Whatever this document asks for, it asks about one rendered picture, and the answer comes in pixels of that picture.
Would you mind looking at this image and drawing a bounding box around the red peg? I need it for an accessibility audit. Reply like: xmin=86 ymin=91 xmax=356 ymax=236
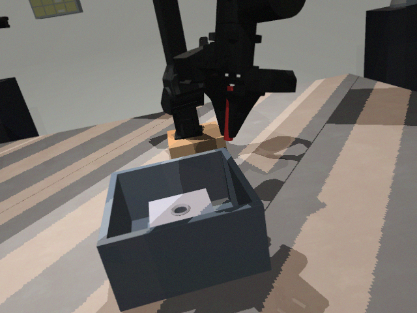
xmin=224 ymin=86 xmax=233 ymax=141

